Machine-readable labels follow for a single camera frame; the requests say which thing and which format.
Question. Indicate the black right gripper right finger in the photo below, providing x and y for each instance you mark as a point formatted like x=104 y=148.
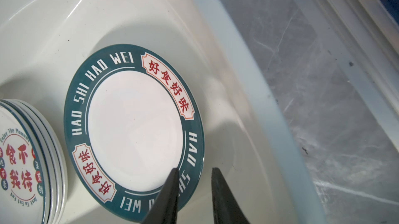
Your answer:
x=225 y=207

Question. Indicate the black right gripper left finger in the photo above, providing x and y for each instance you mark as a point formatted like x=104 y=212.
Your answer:
x=165 y=207

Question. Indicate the green rim plate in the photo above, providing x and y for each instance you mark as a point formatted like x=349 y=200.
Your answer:
x=129 y=119

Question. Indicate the green red ring plate back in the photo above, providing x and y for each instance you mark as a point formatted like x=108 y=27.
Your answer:
x=48 y=151

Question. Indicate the white red text plate back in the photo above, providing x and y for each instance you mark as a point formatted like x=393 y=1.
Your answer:
x=23 y=193

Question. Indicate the white plastic bin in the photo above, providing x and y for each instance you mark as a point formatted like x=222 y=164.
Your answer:
x=43 y=42

